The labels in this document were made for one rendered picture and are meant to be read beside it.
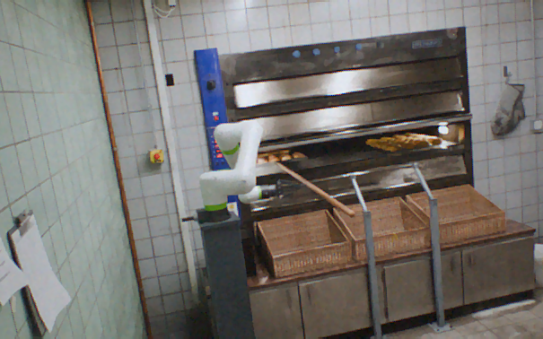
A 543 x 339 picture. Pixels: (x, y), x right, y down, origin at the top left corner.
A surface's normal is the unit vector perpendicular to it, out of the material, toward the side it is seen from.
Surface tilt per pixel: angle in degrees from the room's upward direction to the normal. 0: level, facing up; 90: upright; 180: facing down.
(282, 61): 90
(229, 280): 90
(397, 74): 70
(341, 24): 90
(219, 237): 90
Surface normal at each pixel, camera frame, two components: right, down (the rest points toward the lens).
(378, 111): 0.14, -0.18
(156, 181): 0.19, 0.16
